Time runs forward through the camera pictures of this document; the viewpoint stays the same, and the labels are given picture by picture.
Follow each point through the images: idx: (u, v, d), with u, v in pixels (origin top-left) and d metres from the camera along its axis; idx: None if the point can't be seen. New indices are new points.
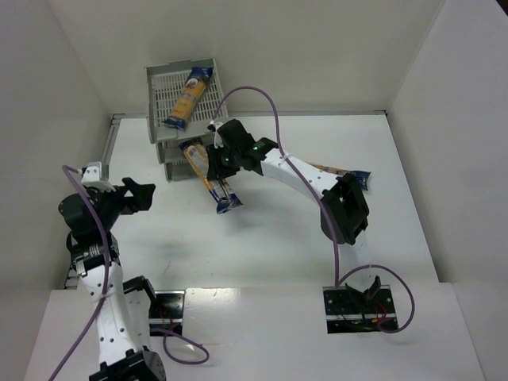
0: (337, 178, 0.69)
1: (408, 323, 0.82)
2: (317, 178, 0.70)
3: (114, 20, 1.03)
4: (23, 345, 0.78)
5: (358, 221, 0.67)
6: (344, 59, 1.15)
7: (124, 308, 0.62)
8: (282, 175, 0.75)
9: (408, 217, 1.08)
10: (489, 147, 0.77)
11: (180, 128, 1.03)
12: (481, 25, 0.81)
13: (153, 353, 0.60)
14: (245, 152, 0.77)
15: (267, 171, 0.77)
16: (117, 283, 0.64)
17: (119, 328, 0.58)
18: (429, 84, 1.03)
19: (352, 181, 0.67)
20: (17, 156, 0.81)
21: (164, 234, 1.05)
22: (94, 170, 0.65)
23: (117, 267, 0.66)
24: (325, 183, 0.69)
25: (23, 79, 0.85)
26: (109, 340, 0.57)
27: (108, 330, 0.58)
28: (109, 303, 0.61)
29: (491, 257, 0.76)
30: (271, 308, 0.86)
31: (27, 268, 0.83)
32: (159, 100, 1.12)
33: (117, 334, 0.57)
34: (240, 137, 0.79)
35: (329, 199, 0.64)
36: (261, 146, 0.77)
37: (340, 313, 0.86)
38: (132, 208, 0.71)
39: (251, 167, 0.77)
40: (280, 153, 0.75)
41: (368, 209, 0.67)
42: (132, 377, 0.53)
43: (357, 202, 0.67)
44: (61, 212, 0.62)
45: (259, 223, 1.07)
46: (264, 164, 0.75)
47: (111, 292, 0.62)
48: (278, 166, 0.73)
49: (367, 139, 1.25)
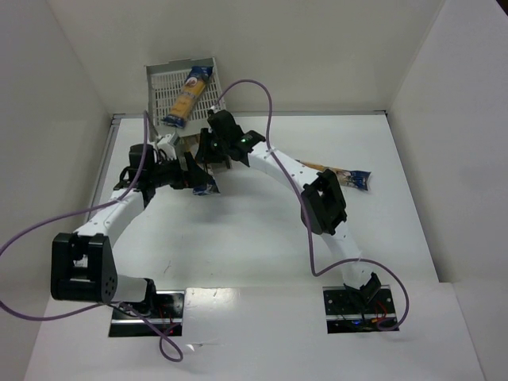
0: (317, 173, 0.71)
1: (406, 313, 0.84)
2: (299, 172, 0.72)
3: (114, 19, 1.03)
4: (23, 344, 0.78)
5: (335, 213, 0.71)
6: (344, 59, 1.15)
7: (120, 220, 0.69)
8: (268, 168, 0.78)
9: (408, 217, 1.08)
10: (489, 147, 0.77)
11: (180, 126, 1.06)
12: (481, 25, 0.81)
13: (114, 275, 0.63)
14: (234, 143, 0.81)
15: (253, 163, 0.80)
16: (132, 203, 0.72)
17: (105, 220, 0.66)
18: (429, 83, 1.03)
19: (331, 176, 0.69)
20: (17, 155, 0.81)
21: (163, 233, 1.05)
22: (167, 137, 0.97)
23: (140, 201, 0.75)
24: (306, 178, 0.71)
25: (23, 78, 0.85)
26: (93, 222, 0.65)
27: (98, 218, 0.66)
28: (115, 206, 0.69)
29: (491, 257, 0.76)
30: (271, 309, 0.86)
31: (28, 268, 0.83)
32: (159, 99, 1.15)
33: (101, 221, 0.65)
34: (229, 127, 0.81)
35: (308, 194, 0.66)
36: (248, 139, 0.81)
37: (340, 313, 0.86)
38: (185, 182, 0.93)
39: (239, 159, 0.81)
40: (267, 146, 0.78)
41: (345, 202, 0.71)
42: (82, 276, 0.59)
43: (335, 196, 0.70)
44: (131, 148, 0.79)
45: (259, 221, 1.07)
46: (252, 155, 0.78)
47: (122, 202, 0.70)
48: (263, 159, 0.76)
49: (367, 139, 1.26)
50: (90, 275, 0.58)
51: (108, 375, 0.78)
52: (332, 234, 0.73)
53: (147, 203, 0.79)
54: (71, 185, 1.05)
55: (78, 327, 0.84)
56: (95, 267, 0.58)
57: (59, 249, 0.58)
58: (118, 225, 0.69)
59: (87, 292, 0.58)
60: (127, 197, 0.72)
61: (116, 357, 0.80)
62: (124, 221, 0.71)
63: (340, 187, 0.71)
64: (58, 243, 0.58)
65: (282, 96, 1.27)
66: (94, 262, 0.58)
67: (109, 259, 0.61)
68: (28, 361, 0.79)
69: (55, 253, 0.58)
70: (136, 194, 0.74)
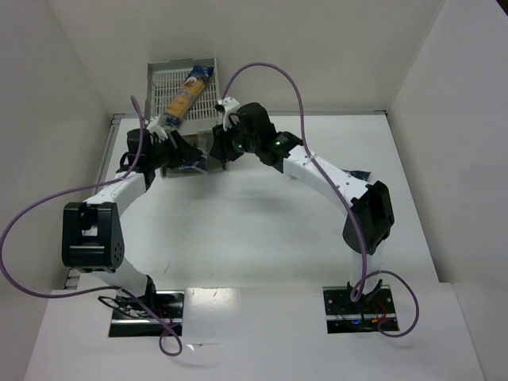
0: (367, 185, 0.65)
1: (409, 329, 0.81)
2: (345, 183, 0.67)
3: (114, 19, 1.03)
4: (24, 345, 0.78)
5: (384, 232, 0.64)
6: (344, 58, 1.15)
7: (125, 195, 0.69)
8: (306, 176, 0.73)
9: (407, 217, 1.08)
10: (489, 148, 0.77)
11: (175, 125, 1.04)
12: (482, 25, 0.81)
13: (121, 247, 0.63)
14: (267, 145, 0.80)
15: (289, 169, 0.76)
16: (135, 181, 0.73)
17: (113, 193, 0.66)
18: (429, 84, 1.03)
19: (383, 190, 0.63)
20: (16, 156, 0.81)
21: (165, 232, 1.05)
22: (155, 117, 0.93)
23: (142, 179, 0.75)
24: (354, 190, 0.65)
25: (23, 80, 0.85)
26: (101, 195, 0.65)
27: (104, 192, 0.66)
28: (119, 182, 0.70)
29: (491, 258, 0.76)
30: (271, 309, 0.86)
31: (28, 268, 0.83)
32: (158, 98, 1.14)
33: (107, 194, 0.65)
34: (263, 126, 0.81)
35: (359, 209, 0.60)
36: (283, 140, 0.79)
37: (340, 313, 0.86)
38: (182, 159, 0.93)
39: (271, 162, 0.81)
40: (305, 152, 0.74)
41: (394, 219, 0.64)
42: (92, 243, 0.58)
43: (386, 211, 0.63)
44: (130, 132, 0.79)
45: (259, 221, 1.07)
46: (289, 162, 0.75)
47: (127, 179, 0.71)
48: (303, 166, 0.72)
49: (367, 139, 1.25)
50: (100, 240, 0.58)
51: (108, 375, 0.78)
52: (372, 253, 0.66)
53: (148, 187, 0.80)
54: (71, 185, 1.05)
55: (79, 327, 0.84)
56: (105, 231, 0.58)
57: (69, 215, 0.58)
58: (123, 201, 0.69)
59: (96, 256, 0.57)
60: (131, 175, 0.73)
61: (116, 357, 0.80)
62: (128, 199, 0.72)
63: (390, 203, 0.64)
64: (68, 211, 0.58)
65: (281, 95, 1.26)
66: (105, 224, 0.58)
67: (118, 229, 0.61)
68: (28, 360, 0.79)
69: (66, 220, 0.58)
70: (138, 175, 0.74)
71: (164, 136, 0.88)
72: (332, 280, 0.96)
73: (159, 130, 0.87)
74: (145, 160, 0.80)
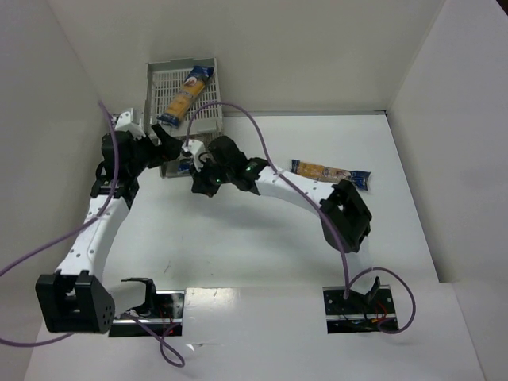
0: (332, 185, 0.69)
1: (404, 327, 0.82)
2: (313, 189, 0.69)
3: (115, 18, 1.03)
4: (23, 345, 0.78)
5: (361, 228, 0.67)
6: (344, 58, 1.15)
7: (106, 238, 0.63)
8: (279, 192, 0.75)
9: (408, 217, 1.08)
10: (490, 148, 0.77)
11: (175, 125, 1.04)
12: (482, 25, 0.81)
13: (110, 301, 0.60)
14: (240, 172, 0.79)
15: (262, 190, 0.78)
16: (114, 214, 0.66)
17: (89, 249, 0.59)
18: (429, 83, 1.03)
19: (348, 187, 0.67)
20: (16, 156, 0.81)
21: (164, 233, 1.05)
22: (126, 114, 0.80)
23: (123, 204, 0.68)
24: (322, 192, 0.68)
25: (23, 80, 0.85)
26: (76, 254, 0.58)
27: (80, 246, 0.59)
28: (96, 225, 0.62)
29: (491, 258, 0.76)
30: (271, 308, 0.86)
31: (28, 268, 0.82)
32: (158, 98, 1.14)
33: (84, 252, 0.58)
34: (233, 155, 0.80)
35: (328, 209, 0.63)
36: (254, 165, 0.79)
37: (340, 313, 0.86)
38: (163, 157, 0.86)
39: (246, 188, 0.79)
40: (273, 171, 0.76)
41: (370, 213, 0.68)
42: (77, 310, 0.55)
43: (357, 207, 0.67)
44: (103, 141, 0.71)
45: (259, 221, 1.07)
46: (259, 182, 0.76)
47: (104, 217, 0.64)
48: (272, 182, 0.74)
49: (367, 140, 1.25)
50: (86, 314, 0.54)
51: (108, 375, 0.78)
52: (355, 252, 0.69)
53: (131, 203, 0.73)
54: (72, 186, 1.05)
55: None
56: (87, 306, 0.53)
57: (43, 293, 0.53)
58: (106, 244, 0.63)
59: (86, 327, 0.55)
60: (108, 209, 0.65)
61: (116, 357, 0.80)
62: (111, 236, 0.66)
63: (360, 199, 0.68)
64: (41, 289, 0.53)
65: (281, 95, 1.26)
66: (85, 302, 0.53)
67: (102, 292, 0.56)
68: (28, 361, 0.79)
69: (42, 298, 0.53)
70: (117, 201, 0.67)
71: (140, 132, 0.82)
72: (332, 280, 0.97)
73: (134, 128, 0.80)
74: (126, 170, 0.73)
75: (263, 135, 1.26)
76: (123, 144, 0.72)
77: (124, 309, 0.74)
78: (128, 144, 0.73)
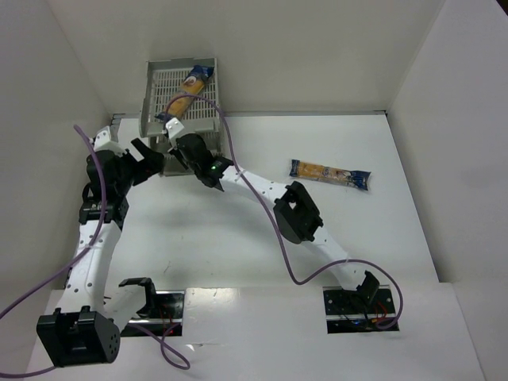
0: (286, 186, 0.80)
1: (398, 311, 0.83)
2: (269, 189, 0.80)
3: (114, 18, 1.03)
4: (23, 345, 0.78)
5: (309, 221, 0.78)
6: (344, 58, 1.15)
7: (103, 266, 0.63)
8: (240, 190, 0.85)
9: (408, 217, 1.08)
10: (490, 147, 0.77)
11: None
12: (482, 25, 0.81)
13: (114, 326, 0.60)
14: (205, 170, 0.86)
15: (226, 187, 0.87)
16: (108, 239, 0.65)
17: (86, 283, 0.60)
18: (429, 83, 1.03)
19: (299, 188, 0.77)
20: (16, 156, 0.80)
21: (163, 233, 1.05)
22: (103, 134, 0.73)
23: (116, 226, 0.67)
24: (276, 192, 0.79)
25: (22, 79, 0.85)
26: (75, 290, 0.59)
27: (77, 281, 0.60)
28: (90, 255, 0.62)
29: (491, 257, 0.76)
30: (271, 308, 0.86)
31: (28, 268, 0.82)
32: (157, 95, 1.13)
33: (82, 286, 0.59)
34: (201, 155, 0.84)
35: (280, 207, 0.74)
36: (219, 165, 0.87)
37: (340, 313, 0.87)
38: (147, 171, 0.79)
39: (211, 185, 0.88)
40: (235, 170, 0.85)
41: (317, 209, 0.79)
42: (82, 344, 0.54)
43: (306, 205, 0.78)
44: (86, 163, 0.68)
45: (258, 221, 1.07)
46: (223, 181, 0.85)
47: (97, 246, 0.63)
48: (235, 181, 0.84)
49: (367, 140, 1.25)
50: (90, 348, 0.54)
51: (109, 375, 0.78)
52: (311, 240, 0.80)
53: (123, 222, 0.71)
54: (71, 185, 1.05)
55: None
56: (92, 339, 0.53)
57: (45, 333, 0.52)
58: (105, 271, 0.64)
59: (93, 360, 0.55)
60: (100, 235, 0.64)
61: (117, 358, 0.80)
62: (108, 261, 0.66)
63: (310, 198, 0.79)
64: (43, 328, 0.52)
65: (281, 96, 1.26)
66: (90, 337, 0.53)
67: (105, 321, 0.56)
68: (28, 361, 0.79)
69: (44, 339, 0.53)
70: (109, 225, 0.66)
71: (122, 149, 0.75)
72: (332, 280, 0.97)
73: (115, 147, 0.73)
74: (114, 189, 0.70)
75: (263, 135, 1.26)
76: (109, 163, 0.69)
77: (128, 319, 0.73)
78: (113, 163, 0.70)
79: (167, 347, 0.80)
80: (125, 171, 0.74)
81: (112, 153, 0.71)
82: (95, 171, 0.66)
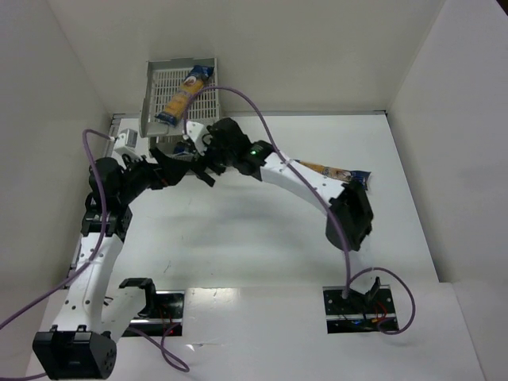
0: (341, 184, 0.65)
1: (407, 325, 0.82)
2: (322, 185, 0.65)
3: (114, 18, 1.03)
4: (22, 346, 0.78)
5: (363, 227, 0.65)
6: (344, 58, 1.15)
7: (102, 282, 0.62)
8: (283, 182, 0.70)
9: (407, 217, 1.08)
10: (490, 148, 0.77)
11: (171, 125, 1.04)
12: (482, 25, 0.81)
13: (111, 343, 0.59)
14: (243, 155, 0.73)
15: (267, 178, 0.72)
16: (108, 254, 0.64)
17: (85, 300, 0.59)
18: (429, 84, 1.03)
19: (359, 188, 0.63)
20: (15, 157, 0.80)
21: (163, 234, 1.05)
22: (122, 136, 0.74)
23: (117, 240, 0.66)
24: (331, 190, 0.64)
25: (22, 78, 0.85)
26: (72, 306, 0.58)
27: (75, 297, 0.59)
28: (90, 271, 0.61)
29: (491, 257, 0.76)
30: (271, 309, 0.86)
31: (27, 269, 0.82)
32: (158, 95, 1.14)
33: (79, 304, 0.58)
34: (236, 140, 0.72)
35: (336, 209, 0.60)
36: (259, 149, 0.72)
37: (340, 313, 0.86)
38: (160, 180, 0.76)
39: (248, 171, 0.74)
40: (280, 158, 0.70)
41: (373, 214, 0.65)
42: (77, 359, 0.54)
43: (363, 209, 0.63)
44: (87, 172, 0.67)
45: (258, 221, 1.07)
46: (264, 170, 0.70)
47: (97, 261, 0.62)
48: (279, 171, 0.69)
49: (367, 140, 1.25)
50: (86, 365, 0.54)
51: (109, 375, 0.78)
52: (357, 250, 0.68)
53: (125, 234, 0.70)
54: (71, 185, 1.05)
55: None
56: (88, 359, 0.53)
57: (41, 351, 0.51)
58: (104, 286, 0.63)
59: (87, 375, 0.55)
60: (101, 250, 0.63)
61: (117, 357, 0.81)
62: (108, 276, 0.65)
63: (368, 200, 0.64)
64: (39, 347, 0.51)
65: (281, 96, 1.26)
66: (85, 356, 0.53)
67: (101, 338, 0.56)
68: (28, 361, 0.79)
69: (39, 355, 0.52)
70: (109, 238, 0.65)
71: (137, 155, 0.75)
72: (332, 280, 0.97)
73: (130, 150, 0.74)
74: (117, 199, 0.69)
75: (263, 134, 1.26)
76: (110, 175, 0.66)
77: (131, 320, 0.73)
78: (117, 172, 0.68)
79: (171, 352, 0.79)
80: (132, 179, 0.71)
81: (117, 162, 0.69)
82: (96, 182, 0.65)
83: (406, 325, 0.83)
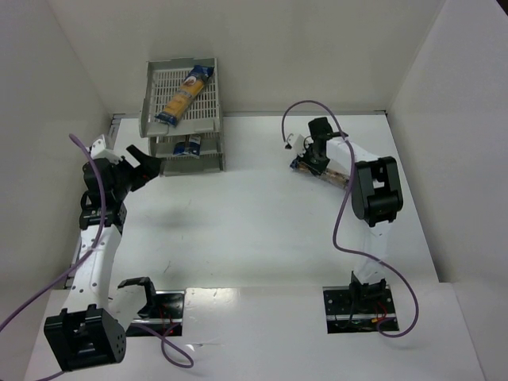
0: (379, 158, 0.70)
1: (409, 329, 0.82)
2: (363, 155, 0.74)
3: (115, 19, 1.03)
4: (22, 345, 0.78)
5: (385, 203, 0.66)
6: (344, 58, 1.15)
7: (106, 267, 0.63)
8: (339, 155, 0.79)
9: (407, 217, 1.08)
10: (489, 147, 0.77)
11: (171, 124, 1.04)
12: (482, 25, 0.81)
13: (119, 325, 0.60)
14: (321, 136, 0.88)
15: (329, 152, 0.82)
16: (110, 241, 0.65)
17: (91, 282, 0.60)
18: (429, 84, 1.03)
19: (392, 162, 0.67)
20: (15, 156, 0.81)
21: (163, 233, 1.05)
22: (99, 142, 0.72)
23: (117, 231, 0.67)
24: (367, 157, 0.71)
25: (22, 79, 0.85)
26: (80, 290, 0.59)
27: (82, 282, 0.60)
28: (93, 257, 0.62)
29: (490, 258, 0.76)
30: (271, 309, 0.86)
31: (27, 268, 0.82)
32: (157, 94, 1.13)
33: (87, 286, 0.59)
34: (322, 128, 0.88)
35: (359, 166, 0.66)
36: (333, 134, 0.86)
37: (340, 313, 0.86)
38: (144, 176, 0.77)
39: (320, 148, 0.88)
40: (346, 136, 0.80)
41: (400, 198, 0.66)
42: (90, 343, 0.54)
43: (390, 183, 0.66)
44: (83, 171, 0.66)
45: (258, 221, 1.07)
46: (329, 142, 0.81)
47: (99, 248, 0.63)
48: (336, 144, 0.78)
49: (367, 140, 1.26)
50: (98, 348, 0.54)
51: (109, 375, 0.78)
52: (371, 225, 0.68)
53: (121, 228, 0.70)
54: (72, 185, 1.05)
55: None
56: (100, 338, 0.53)
57: (52, 335, 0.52)
58: (108, 271, 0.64)
59: (101, 361, 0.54)
60: (102, 237, 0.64)
61: None
62: (110, 262, 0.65)
63: (399, 182, 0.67)
64: (51, 331, 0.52)
65: (280, 96, 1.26)
66: (95, 336, 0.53)
67: (112, 320, 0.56)
68: (28, 359, 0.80)
69: (51, 340, 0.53)
70: (109, 229, 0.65)
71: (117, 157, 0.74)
72: (331, 280, 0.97)
73: (110, 153, 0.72)
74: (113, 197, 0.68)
75: (263, 134, 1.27)
76: (105, 170, 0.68)
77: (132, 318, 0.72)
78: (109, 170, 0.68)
79: (175, 348, 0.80)
80: (121, 177, 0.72)
81: (106, 161, 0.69)
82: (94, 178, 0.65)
83: (406, 329, 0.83)
